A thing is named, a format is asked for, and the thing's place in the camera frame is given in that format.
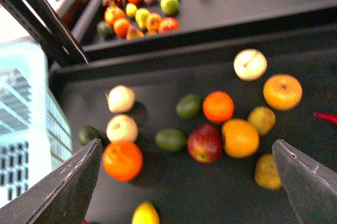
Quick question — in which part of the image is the white apple pear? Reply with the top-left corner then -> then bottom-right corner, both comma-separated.
106,114 -> 138,142

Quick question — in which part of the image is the cream pear with stem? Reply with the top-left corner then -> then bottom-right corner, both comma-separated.
233,49 -> 267,81

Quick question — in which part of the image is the teal plastic shopping basket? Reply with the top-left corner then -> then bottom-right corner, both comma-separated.
1,42 -> 73,206

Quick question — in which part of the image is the green apple far shelf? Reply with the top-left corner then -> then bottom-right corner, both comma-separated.
160,0 -> 180,16

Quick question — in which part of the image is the green lime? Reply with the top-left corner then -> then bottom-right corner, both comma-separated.
155,128 -> 187,152
176,94 -> 203,119

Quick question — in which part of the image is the yellow lemon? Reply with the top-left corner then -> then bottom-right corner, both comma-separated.
132,201 -> 160,224

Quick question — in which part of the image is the dark green avocado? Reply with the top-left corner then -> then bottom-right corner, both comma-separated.
78,125 -> 100,146

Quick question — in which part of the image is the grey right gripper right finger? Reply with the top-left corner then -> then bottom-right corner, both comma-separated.
272,139 -> 336,223

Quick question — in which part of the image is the golden yellow apple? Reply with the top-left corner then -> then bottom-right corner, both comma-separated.
263,74 -> 303,111

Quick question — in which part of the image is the yellow green pear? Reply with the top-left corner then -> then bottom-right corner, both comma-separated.
247,106 -> 276,137

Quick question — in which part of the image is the red chili pepper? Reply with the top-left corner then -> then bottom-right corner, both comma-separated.
313,112 -> 337,126

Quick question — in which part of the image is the white round pear left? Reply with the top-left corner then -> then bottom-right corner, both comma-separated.
106,85 -> 135,113

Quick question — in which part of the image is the green lime upper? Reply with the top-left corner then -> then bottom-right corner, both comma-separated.
176,94 -> 203,119

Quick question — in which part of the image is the bright orange near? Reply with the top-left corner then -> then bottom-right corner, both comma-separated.
103,141 -> 143,182

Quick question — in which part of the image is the large yellow orange fruit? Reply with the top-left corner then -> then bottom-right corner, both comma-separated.
221,118 -> 260,158

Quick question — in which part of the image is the green lime lower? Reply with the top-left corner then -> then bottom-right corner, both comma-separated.
155,128 -> 187,152

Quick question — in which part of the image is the orange mandarin centre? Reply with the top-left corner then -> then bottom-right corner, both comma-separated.
202,90 -> 234,124

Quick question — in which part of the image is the red yellow apple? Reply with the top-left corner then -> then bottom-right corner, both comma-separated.
187,124 -> 223,164

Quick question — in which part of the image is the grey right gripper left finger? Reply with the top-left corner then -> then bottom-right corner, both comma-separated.
1,139 -> 103,223

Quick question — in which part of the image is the brownish yellow pear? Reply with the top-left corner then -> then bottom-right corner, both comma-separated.
254,154 -> 282,190

